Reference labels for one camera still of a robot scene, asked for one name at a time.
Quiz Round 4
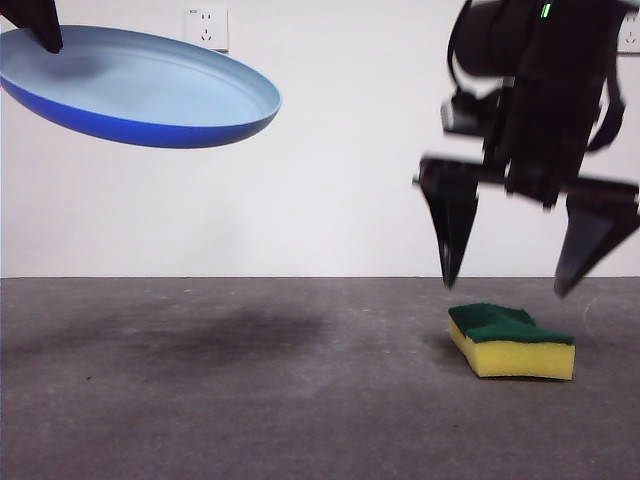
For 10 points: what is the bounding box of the blue round plate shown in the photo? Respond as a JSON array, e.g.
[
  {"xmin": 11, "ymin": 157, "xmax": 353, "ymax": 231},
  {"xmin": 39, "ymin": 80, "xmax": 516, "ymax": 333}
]
[{"xmin": 0, "ymin": 24, "xmax": 283, "ymax": 150}]

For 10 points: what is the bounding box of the yellow sponge with green pad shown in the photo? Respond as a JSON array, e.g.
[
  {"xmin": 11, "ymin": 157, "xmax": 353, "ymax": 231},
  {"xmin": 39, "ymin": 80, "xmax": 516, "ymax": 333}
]
[{"xmin": 447, "ymin": 301, "xmax": 576, "ymax": 381}]

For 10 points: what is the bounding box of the grey camera box of right gripper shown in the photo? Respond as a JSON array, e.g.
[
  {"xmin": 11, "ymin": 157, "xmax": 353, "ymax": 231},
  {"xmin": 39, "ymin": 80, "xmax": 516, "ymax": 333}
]
[{"xmin": 439, "ymin": 92, "xmax": 504, "ymax": 137}]

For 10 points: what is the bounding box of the white wall socket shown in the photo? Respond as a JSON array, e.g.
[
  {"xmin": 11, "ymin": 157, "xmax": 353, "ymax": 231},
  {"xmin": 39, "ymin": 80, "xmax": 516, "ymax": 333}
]
[
  {"xmin": 182, "ymin": 5, "xmax": 229, "ymax": 53},
  {"xmin": 617, "ymin": 12, "xmax": 640, "ymax": 54}
]

